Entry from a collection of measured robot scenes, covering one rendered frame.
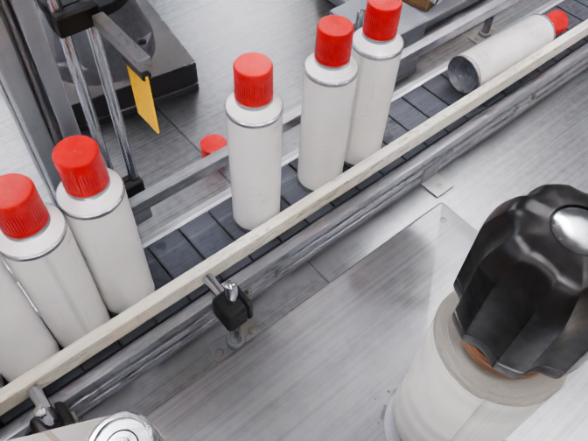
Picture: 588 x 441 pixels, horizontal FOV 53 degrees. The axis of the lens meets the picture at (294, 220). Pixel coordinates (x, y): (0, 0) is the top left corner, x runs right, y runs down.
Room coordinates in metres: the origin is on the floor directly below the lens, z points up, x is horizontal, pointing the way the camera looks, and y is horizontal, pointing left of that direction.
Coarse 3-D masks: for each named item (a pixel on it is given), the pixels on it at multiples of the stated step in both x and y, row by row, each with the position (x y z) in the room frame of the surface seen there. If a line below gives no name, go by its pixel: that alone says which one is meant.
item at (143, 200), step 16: (496, 0) 0.70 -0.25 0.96; (512, 0) 0.71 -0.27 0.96; (464, 16) 0.66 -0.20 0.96; (480, 16) 0.67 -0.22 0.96; (448, 32) 0.63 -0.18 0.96; (416, 48) 0.59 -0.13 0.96; (432, 48) 0.61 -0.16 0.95; (400, 64) 0.57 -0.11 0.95; (288, 112) 0.47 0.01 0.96; (288, 128) 0.45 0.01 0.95; (208, 160) 0.39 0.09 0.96; (224, 160) 0.40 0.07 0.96; (176, 176) 0.37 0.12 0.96; (192, 176) 0.37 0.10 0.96; (144, 192) 0.35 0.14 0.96; (160, 192) 0.35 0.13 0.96; (176, 192) 0.36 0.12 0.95; (144, 208) 0.34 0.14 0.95
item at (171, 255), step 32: (576, 0) 0.85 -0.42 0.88; (544, 64) 0.69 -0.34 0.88; (416, 96) 0.60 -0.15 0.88; (448, 96) 0.61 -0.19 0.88; (448, 128) 0.55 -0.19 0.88; (288, 192) 0.42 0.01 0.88; (352, 192) 0.43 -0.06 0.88; (192, 224) 0.37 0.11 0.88; (224, 224) 0.37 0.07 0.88; (160, 256) 0.33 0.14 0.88; (192, 256) 0.33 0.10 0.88; (256, 256) 0.34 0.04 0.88; (160, 320) 0.26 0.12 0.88; (64, 384) 0.19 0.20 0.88; (0, 416) 0.16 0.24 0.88
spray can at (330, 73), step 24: (336, 24) 0.45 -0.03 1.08; (336, 48) 0.43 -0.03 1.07; (312, 72) 0.44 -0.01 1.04; (336, 72) 0.43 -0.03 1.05; (312, 96) 0.43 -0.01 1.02; (336, 96) 0.43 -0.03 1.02; (312, 120) 0.43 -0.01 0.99; (336, 120) 0.43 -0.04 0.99; (312, 144) 0.43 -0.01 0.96; (336, 144) 0.43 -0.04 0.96; (312, 168) 0.43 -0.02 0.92; (336, 168) 0.43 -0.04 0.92
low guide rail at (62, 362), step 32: (576, 32) 0.71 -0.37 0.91; (480, 96) 0.57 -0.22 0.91; (416, 128) 0.51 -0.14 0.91; (384, 160) 0.46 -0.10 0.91; (320, 192) 0.40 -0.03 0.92; (288, 224) 0.36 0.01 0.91; (224, 256) 0.31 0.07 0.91; (160, 288) 0.27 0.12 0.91; (192, 288) 0.28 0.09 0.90; (128, 320) 0.24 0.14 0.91; (64, 352) 0.20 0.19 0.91; (96, 352) 0.21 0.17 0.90; (32, 384) 0.17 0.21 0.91
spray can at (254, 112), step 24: (240, 72) 0.38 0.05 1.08; (264, 72) 0.38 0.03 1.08; (240, 96) 0.38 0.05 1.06; (264, 96) 0.38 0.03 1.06; (240, 120) 0.37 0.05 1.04; (264, 120) 0.37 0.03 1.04; (240, 144) 0.37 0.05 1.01; (264, 144) 0.37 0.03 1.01; (240, 168) 0.37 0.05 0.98; (264, 168) 0.37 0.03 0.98; (240, 192) 0.37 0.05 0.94; (264, 192) 0.37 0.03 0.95; (240, 216) 0.37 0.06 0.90; (264, 216) 0.37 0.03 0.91
